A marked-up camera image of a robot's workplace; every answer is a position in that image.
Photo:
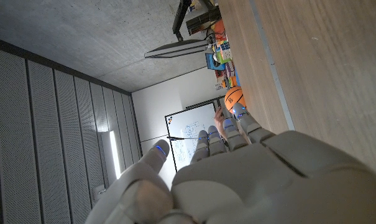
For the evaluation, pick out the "black monitor stand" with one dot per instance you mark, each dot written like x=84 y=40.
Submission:
x=183 y=15

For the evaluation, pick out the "flat blue box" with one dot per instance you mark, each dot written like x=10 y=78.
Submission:
x=213 y=62

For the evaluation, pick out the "orange basketball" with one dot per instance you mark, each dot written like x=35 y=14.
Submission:
x=234 y=99

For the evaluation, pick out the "rubik's cube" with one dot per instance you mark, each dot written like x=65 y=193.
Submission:
x=225 y=46

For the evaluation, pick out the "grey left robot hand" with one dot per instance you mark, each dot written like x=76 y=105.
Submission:
x=256 y=180

